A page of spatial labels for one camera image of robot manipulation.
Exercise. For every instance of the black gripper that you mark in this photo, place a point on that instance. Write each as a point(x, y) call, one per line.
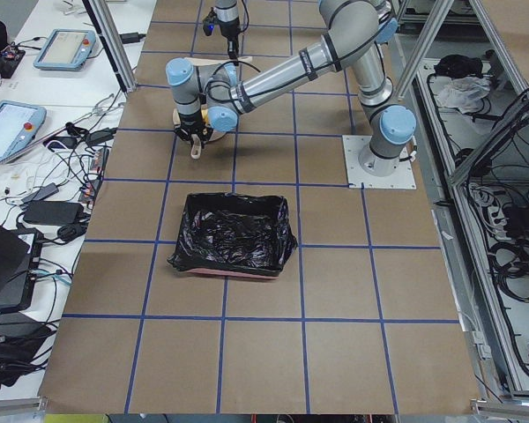
point(229, 30)
point(189, 121)

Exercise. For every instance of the beige plastic dustpan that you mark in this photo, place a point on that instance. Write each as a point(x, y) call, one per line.
point(197, 148)

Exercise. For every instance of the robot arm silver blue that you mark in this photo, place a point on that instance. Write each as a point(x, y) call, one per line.
point(229, 23)
point(210, 97)

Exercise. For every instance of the bin with black bag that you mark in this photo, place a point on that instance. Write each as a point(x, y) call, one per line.
point(235, 235)

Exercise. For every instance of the black power adapter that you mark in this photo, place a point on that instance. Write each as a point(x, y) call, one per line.
point(134, 37)

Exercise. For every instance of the far blue teach pendant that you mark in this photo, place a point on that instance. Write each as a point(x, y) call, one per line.
point(65, 50)

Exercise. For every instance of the blue teach pendant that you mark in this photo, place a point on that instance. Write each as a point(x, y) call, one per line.
point(65, 50)
point(19, 123)

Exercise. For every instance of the near blue teach pendant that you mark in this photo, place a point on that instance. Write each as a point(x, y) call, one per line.
point(19, 123)

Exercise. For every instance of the black computer box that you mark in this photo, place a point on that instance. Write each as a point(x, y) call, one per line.
point(20, 253)

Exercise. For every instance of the white cloth pile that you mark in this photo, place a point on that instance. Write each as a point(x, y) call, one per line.
point(464, 94)

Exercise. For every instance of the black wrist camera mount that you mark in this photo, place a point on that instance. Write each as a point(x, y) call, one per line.
point(209, 22)

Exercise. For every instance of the aluminium frame post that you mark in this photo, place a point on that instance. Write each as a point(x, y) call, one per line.
point(104, 26)

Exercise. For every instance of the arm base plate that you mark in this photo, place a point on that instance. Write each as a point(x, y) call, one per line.
point(364, 170)

